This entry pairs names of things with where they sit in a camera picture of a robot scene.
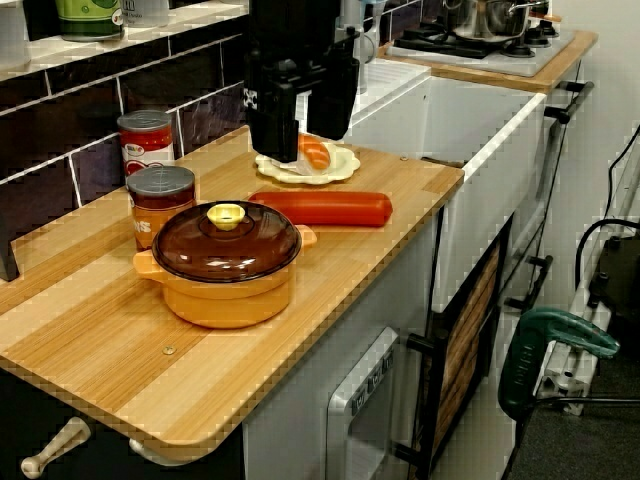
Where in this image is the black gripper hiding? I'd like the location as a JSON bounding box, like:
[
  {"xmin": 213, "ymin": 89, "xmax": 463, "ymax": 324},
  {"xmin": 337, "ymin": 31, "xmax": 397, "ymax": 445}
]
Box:
[{"xmin": 243, "ymin": 0, "xmax": 362, "ymax": 164}]

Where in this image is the red toy sausage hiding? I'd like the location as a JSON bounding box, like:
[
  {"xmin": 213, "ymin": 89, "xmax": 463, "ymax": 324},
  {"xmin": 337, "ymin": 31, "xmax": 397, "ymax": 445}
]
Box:
[{"xmin": 248, "ymin": 190, "xmax": 394, "ymax": 229}]

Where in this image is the brown lid yellow knob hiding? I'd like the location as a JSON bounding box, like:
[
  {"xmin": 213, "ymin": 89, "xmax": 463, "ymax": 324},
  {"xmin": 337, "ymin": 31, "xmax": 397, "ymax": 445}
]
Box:
[{"xmin": 151, "ymin": 200, "xmax": 303, "ymax": 284}]

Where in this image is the beans can orange label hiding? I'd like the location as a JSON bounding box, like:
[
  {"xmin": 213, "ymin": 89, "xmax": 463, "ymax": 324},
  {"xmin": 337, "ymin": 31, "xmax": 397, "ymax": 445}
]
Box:
[{"xmin": 124, "ymin": 165, "xmax": 197, "ymax": 254}]

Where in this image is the orange toy pot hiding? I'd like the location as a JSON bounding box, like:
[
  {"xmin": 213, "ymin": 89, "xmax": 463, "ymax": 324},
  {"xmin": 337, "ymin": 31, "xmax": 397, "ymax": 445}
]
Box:
[{"xmin": 132, "ymin": 224, "xmax": 319, "ymax": 330}]

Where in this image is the cream scalloped plate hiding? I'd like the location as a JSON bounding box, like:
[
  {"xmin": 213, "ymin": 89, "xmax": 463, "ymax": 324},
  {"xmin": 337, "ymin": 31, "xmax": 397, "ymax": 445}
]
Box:
[{"xmin": 254, "ymin": 141, "xmax": 362, "ymax": 186}]

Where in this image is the grey toy faucet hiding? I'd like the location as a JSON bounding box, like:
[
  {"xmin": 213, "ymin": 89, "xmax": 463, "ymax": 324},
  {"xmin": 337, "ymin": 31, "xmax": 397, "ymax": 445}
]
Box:
[{"xmin": 343, "ymin": 0, "xmax": 389, "ymax": 96}]

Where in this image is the tomato can red label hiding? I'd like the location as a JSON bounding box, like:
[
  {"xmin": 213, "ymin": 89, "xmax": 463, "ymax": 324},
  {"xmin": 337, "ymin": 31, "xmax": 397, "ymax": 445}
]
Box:
[{"xmin": 116, "ymin": 109, "xmax": 176, "ymax": 176}]

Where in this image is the white sink unit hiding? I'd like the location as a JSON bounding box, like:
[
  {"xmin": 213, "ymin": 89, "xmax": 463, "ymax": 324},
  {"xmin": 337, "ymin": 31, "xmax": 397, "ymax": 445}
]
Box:
[{"xmin": 349, "ymin": 57, "xmax": 549, "ymax": 314}]

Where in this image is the white plastic jar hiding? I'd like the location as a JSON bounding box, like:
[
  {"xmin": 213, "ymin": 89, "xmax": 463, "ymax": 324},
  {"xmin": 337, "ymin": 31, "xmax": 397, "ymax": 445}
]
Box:
[
  {"xmin": 0, "ymin": 0, "xmax": 32, "ymax": 71},
  {"xmin": 119, "ymin": 0, "xmax": 171, "ymax": 29}
]

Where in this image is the steel cooking pot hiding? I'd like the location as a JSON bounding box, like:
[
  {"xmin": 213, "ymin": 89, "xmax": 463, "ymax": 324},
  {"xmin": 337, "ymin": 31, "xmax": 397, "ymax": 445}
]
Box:
[{"xmin": 442, "ymin": 0, "xmax": 551, "ymax": 41}]

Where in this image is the toy stove top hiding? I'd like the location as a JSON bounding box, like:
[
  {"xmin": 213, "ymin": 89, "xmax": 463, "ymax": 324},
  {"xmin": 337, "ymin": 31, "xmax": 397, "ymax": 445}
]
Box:
[{"xmin": 384, "ymin": 19, "xmax": 576, "ymax": 77}]

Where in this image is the green labelled jar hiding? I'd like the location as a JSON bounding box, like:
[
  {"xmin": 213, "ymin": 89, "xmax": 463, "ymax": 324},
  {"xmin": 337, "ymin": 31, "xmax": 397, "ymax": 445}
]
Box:
[{"xmin": 54, "ymin": 0, "xmax": 126, "ymax": 42}]

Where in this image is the white kitchen cabinet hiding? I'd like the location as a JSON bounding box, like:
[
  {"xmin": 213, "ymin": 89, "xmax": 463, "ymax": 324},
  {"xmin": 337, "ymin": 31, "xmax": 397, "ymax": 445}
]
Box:
[{"xmin": 242, "ymin": 209, "xmax": 441, "ymax": 480}]

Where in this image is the white dishwasher door panel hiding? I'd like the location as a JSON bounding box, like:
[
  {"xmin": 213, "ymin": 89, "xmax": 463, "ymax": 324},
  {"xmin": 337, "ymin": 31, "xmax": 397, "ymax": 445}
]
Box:
[{"xmin": 327, "ymin": 327, "xmax": 401, "ymax": 480}]

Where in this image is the green power drill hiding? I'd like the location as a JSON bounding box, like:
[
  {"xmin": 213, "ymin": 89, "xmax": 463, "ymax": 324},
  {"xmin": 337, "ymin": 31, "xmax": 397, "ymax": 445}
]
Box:
[{"xmin": 497, "ymin": 307, "xmax": 621, "ymax": 416}]

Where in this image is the black equipment box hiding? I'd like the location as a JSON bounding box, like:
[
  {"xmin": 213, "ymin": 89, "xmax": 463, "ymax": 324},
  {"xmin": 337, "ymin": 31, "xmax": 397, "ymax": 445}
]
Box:
[{"xmin": 587, "ymin": 234, "xmax": 640, "ymax": 331}]

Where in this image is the black bar handle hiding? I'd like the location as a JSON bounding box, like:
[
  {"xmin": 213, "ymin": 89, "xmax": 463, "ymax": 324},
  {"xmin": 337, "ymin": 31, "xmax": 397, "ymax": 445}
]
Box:
[
  {"xmin": 543, "ymin": 79, "xmax": 596, "ymax": 125},
  {"xmin": 504, "ymin": 254, "xmax": 555, "ymax": 311}
]

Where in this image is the black frame wooden door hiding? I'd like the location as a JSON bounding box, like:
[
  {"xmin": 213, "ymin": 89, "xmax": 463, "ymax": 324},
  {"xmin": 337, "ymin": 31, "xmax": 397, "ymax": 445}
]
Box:
[{"xmin": 407, "ymin": 214, "xmax": 514, "ymax": 474}]

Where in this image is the thin black cable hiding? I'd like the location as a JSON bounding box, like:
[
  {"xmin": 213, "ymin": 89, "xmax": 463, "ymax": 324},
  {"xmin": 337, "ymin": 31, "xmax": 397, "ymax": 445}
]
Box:
[{"xmin": 607, "ymin": 119, "xmax": 640, "ymax": 221}]

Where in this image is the thick black cable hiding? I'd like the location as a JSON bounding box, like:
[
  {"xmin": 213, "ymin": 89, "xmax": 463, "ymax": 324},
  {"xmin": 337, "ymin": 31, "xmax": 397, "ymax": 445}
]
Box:
[{"xmin": 574, "ymin": 217, "xmax": 640, "ymax": 294}]

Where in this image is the dark upright post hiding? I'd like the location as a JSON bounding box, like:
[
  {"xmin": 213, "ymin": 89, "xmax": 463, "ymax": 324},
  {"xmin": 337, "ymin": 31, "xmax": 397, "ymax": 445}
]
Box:
[{"xmin": 0, "ymin": 214, "xmax": 21, "ymax": 282}]

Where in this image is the silver aluminium rail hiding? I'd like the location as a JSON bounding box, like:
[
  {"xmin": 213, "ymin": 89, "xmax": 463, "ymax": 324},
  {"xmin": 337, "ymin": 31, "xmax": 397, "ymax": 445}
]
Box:
[{"xmin": 532, "ymin": 164, "xmax": 640, "ymax": 417}]

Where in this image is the cream drawer handle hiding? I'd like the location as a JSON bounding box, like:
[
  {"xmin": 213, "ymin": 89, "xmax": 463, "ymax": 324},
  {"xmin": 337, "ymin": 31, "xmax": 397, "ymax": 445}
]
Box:
[
  {"xmin": 20, "ymin": 417, "xmax": 92, "ymax": 476},
  {"xmin": 128, "ymin": 437, "xmax": 201, "ymax": 467}
]

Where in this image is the black clamp cable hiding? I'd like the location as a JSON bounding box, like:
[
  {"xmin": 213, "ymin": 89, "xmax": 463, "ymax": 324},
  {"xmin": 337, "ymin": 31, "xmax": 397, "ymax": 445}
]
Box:
[{"xmin": 509, "ymin": 394, "xmax": 640, "ymax": 480}]

